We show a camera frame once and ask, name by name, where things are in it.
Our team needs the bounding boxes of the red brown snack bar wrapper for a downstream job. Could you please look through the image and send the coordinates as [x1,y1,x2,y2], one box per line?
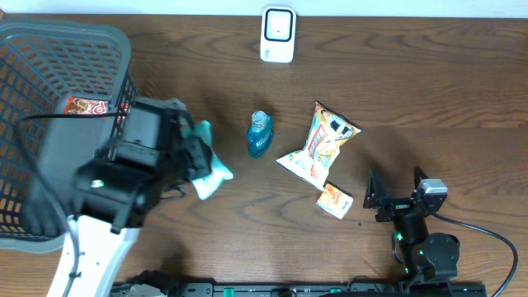
[64,96,108,115]

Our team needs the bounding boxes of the blue mouthwash bottle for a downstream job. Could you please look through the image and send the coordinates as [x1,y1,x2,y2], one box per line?
[247,111,273,158]

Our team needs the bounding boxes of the yellow chips bag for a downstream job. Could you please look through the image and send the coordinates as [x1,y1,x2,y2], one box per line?
[276,101,361,191]

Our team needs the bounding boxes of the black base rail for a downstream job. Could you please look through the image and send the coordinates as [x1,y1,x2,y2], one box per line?
[109,271,487,297]

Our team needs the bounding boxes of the small orange snack packet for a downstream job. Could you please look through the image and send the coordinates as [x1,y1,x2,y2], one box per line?
[316,183,354,219]

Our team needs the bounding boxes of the teal tissue pack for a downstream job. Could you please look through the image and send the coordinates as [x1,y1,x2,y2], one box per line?
[191,120,233,200]

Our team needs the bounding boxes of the grey plastic shopping basket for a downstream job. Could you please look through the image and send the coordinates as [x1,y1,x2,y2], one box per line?
[1,19,138,253]

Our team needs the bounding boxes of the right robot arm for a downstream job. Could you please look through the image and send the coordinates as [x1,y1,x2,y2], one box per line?
[363,167,460,283]

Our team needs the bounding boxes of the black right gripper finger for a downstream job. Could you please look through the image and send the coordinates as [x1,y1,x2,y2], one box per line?
[363,169,388,209]
[413,166,428,189]

